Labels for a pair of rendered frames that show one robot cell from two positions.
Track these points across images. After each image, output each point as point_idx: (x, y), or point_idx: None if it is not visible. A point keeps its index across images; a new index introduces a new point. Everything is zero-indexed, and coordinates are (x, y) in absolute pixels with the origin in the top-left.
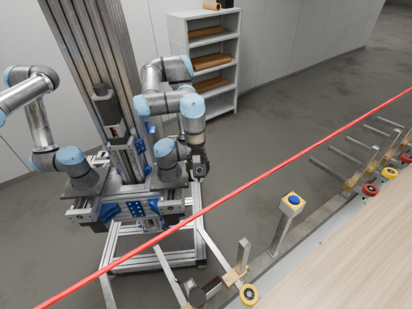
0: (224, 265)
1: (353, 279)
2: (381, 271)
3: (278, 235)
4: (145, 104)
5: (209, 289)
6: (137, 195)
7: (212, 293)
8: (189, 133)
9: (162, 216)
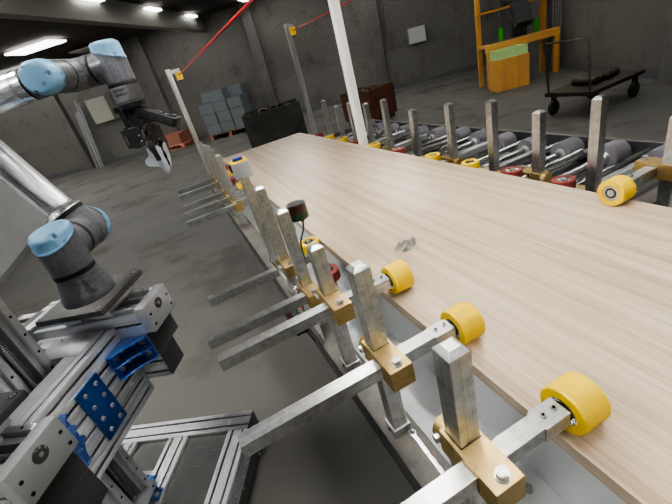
0: (272, 270)
1: (317, 198)
2: (317, 189)
3: (262, 223)
4: (52, 63)
5: (294, 314)
6: (84, 360)
7: None
8: (129, 80)
9: (157, 351)
